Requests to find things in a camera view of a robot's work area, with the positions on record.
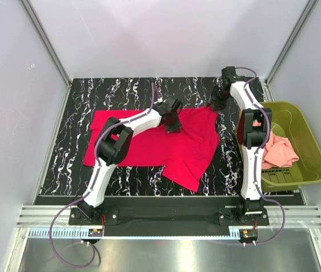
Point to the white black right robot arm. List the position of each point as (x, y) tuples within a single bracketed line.
[(253, 131)]

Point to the aluminium frame rail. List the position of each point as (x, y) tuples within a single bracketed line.
[(42, 223)]

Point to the left small connector board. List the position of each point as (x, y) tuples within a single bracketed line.
[(95, 232)]

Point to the right small connector board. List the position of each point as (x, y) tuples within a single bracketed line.
[(249, 234)]

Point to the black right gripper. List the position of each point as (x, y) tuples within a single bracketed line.
[(219, 105)]

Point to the pink t shirt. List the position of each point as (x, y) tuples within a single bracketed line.
[(278, 153)]

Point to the aluminium corner post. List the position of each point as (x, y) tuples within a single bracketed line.
[(40, 31), (294, 34)]

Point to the right aluminium corner post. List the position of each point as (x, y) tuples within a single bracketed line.
[(294, 34)]

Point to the olive green plastic bin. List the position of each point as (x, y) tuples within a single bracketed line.
[(288, 121)]

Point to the small connector board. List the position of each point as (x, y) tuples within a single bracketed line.
[(95, 232), (249, 234)]

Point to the red t shirt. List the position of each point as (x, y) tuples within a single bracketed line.
[(185, 154)]

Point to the left aluminium corner post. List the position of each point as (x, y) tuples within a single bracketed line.
[(40, 31)]

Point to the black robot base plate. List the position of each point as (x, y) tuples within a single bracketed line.
[(162, 217)]

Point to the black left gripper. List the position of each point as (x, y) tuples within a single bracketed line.
[(175, 128)]

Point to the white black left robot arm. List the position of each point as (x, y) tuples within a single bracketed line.
[(113, 143)]

